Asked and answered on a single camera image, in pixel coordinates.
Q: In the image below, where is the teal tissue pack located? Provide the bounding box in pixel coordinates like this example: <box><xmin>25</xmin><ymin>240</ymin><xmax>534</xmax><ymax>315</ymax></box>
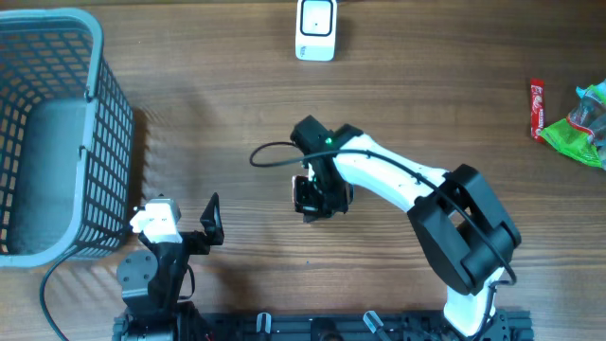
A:
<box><xmin>594</xmin><ymin>81</ymin><xmax>606</xmax><ymax>100</ymax></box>

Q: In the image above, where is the red Kleenex tissue pack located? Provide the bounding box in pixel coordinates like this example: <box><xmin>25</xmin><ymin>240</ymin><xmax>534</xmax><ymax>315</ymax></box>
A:
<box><xmin>292</xmin><ymin>175</ymin><xmax>310</xmax><ymax>203</ymax></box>

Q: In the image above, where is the black camera cable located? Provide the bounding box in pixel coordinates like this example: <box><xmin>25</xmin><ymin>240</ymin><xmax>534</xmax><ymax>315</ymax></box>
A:
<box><xmin>39</xmin><ymin>226</ymin><xmax>134</xmax><ymax>341</ymax></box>
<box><xmin>248</xmin><ymin>140</ymin><xmax>518</xmax><ymax>337</ymax></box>

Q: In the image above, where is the black left camera cable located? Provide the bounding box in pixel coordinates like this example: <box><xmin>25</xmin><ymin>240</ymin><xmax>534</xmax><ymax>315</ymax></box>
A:
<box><xmin>39</xmin><ymin>226</ymin><xmax>134</xmax><ymax>341</ymax></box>

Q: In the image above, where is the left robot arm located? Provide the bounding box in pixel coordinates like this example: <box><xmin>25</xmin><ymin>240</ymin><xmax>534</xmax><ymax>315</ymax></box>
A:
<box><xmin>112</xmin><ymin>193</ymin><xmax>224</xmax><ymax>341</ymax></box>

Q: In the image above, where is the green candy bag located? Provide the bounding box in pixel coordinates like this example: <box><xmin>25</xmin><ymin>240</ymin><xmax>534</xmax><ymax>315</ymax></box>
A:
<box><xmin>542</xmin><ymin>85</ymin><xmax>605</xmax><ymax>169</ymax></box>

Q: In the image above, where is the grey plastic basket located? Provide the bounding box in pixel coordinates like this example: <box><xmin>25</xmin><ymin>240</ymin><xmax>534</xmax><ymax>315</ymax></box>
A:
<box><xmin>1</xmin><ymin>8</ymin><xmax>134</xmax><ymax>268</ymax></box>

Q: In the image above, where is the white barcode scanner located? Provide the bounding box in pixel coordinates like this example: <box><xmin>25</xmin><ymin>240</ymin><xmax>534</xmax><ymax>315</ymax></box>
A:
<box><xmin>294</xmin><ymin>0</ymin><xmax>338</xmax><ymax>62</ymax></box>

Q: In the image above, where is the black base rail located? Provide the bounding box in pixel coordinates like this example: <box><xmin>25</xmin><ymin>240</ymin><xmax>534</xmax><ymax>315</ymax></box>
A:
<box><xmin>112</xmin><ymin>310</ymin><xmax>534</xmax><ymax>341</ymax></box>

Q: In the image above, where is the black right camera cable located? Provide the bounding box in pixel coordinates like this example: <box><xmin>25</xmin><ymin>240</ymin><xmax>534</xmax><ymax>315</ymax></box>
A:
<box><xmin>248</xmin><ymin>140</ymin><xmax>518</xmax><ymax>337</ymax></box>

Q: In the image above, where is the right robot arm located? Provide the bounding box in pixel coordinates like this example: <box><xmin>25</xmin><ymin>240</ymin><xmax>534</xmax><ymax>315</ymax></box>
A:
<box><xmin>290</xmin><ymin>116</ymin><xmax>522</xmax><ymax>339</ymax></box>

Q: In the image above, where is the red coffee stick sachet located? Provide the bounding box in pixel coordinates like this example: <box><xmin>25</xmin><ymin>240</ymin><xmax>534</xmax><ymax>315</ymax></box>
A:
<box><xmin>530</xmin><ymin>79</ymin><xmax>545</xmax><ymax>143</ymax></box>

